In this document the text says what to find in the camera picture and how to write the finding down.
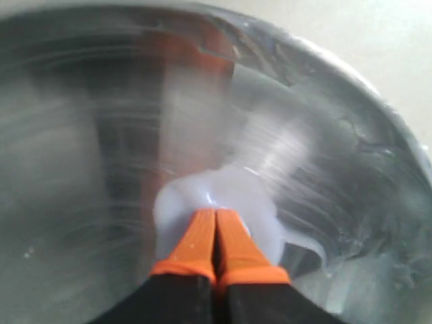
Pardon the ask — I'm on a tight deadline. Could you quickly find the left gripper orange-tipped right finger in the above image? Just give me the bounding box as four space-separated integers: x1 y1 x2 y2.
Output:
216 209 340 323

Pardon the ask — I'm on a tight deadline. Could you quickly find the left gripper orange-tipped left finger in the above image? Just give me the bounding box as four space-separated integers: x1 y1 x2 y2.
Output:
91 209 216 324

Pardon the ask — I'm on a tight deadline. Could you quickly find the blue soap blob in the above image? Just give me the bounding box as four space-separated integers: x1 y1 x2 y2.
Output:
153 165 328 267

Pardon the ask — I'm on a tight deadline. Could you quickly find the round stainless steel plate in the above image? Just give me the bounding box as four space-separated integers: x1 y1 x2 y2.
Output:
1 1 431 323

